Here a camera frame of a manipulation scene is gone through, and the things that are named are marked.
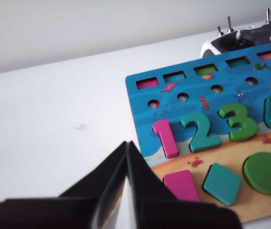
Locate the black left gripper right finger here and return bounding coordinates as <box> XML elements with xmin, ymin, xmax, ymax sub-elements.
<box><xmin>127</xmin><ymin>140</ymin><xmax>242</xmax><ymax>229</ymax></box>

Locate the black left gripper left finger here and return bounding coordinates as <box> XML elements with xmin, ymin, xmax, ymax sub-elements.
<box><xmin>0</xmin><ymin>141</ymin><xmax>129</xmax><ymax>229</ymax></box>

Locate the magenta rectangle shape piece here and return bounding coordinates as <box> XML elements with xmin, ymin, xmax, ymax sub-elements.
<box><xmin>162</xmin><ymin>169</ymin><xmax>201</xmax><ymax>202</ymax></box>

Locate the teal diamond shape piece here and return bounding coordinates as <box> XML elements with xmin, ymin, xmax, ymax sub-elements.
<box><xmin>202</xmin><ymin>163</ymin><xmax>243</xmax><ymax>207</ymax></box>

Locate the magenta number one piece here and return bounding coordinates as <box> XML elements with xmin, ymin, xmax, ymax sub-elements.
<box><xmin>152</xmin><ymin>119</ymin><xmax>180</xmax><ymax>159</ymax></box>

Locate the teal number two piece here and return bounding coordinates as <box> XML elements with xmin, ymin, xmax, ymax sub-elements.
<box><xmin>180</xmin><ymin>112</ymin><xmax>222</xmax><ymax>154</ymax></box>

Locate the green oval shape piece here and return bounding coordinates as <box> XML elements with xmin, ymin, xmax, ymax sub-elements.
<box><xmin>242</xmin><ymin>152</ymin><xmax>271</xmax><ymax>196</ymax></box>

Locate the green number three piece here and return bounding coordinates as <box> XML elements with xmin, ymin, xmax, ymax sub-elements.
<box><xmin>218</xmin><ymin>103</ymin><xmax>259</xmax><ymax>143</ymax></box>

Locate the colourful wooden puzzle board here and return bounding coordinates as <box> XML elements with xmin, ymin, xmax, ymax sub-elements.
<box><xmin>125</xmin><ymin>45</ymin><xmax>271</xmax><ymax>223</ymax></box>

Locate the grey radio remote controller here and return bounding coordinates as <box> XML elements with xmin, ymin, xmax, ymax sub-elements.
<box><xmin>201</xmin><ymin>8</ymin><xmax>271</xmax><ymax>59</ymax></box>

